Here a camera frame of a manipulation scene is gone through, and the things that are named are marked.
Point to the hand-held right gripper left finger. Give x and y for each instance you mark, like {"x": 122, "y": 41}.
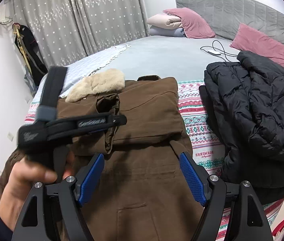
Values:
{"x": 91, "y": 180}

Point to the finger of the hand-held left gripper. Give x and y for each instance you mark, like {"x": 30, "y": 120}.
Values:
{"x": 99, "y": 124}

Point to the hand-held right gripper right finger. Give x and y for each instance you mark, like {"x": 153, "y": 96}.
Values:
{"x": 192, "y": 178}

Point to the brown coat with fur collar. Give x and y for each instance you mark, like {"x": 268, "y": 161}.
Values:
{"x": 144, "y": 170}

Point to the person's left hand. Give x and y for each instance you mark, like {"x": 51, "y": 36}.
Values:
{"x": 21, "y": 180}

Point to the blue-grey hanging bag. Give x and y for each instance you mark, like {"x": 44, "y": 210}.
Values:
{"x": 30, "y": 85}

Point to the red green patterned blanket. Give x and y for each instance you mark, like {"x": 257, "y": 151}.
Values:
{"x": 199, "y": 128}

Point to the light grey checked blanket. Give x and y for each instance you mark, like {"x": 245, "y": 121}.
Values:
{"x": 86, "y": 62}

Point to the black hanging garment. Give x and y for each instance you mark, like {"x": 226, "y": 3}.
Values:
{"x": 33, "y": 55}

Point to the bed with grey sheet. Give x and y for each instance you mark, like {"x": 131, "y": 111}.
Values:
{"x": 162, "y": 57}

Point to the black puffer jacket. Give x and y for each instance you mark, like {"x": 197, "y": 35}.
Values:
{"x": 257, "y": 110}

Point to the grey star-print curtain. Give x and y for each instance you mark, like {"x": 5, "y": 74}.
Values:
{"x": 49, "y": 22}
{"x": 109, "y": 12}

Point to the grey-blue pillow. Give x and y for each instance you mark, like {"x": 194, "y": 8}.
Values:
{"x": 164, "y": 32}

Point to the beige pillow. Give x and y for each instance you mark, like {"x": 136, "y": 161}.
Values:
{"x": 162, "y": 20}

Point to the white lace cloth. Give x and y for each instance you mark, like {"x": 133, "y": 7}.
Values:
{"x": 0, "y": 16}

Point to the white charger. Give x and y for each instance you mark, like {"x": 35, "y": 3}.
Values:
{"x": 214, "y": 52}

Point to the pink pillow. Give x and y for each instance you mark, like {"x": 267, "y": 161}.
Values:
{"x": 194, "y": 22}
{"x": 264, "y": 45}

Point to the grey quilted headboard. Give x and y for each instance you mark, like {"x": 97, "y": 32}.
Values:
{"x": 232, "y": 12}

